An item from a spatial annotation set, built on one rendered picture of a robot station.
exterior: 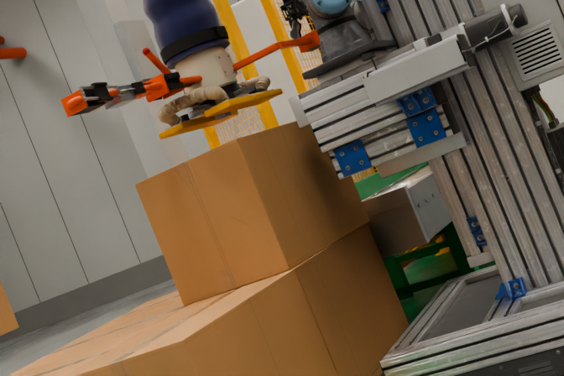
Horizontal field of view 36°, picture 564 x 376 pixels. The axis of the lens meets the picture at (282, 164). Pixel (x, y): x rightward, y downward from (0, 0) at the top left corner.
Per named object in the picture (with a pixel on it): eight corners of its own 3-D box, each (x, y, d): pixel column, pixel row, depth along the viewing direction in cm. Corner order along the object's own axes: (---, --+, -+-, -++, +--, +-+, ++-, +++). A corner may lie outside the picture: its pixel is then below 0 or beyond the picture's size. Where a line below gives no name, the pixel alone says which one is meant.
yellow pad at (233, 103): (259, 104, 297) (254, 91, 297) (284, 93, 292) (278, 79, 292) (205, 117, 267) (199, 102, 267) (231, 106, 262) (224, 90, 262)
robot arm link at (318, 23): (352, 19, 255) (335, -24, 255) (357, 10, 241) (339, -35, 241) (315, 35, 254) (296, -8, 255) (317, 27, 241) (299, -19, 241)
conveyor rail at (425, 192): (532, 148, 508) (519, 117, 509) (541, 144, 506) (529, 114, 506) (416, 244, 303) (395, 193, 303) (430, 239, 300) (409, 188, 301)
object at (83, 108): (88, 113, 238) (81, 96, 238) (107, 102, 234) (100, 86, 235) (67, 117, 231) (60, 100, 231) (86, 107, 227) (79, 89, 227)
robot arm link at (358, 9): (381, 22, 285) (365, -17, 286) (359, 35, 297) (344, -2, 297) (409, 13, 291) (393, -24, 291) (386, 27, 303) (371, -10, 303)
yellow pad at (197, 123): (216, 124, 306) (211, 111, 306) (239, 114, 301) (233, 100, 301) (159, 139, 277) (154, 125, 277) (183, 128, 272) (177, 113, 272)
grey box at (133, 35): (159, 80, 435) (136, 23, 435) (168, 75, 432) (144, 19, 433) (136, 83, 417) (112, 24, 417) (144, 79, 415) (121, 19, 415)
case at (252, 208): (276, 254, 319) (234, 152, 320) (370, 221, 299) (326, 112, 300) (183, 306, 267) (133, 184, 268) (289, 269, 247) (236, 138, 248)
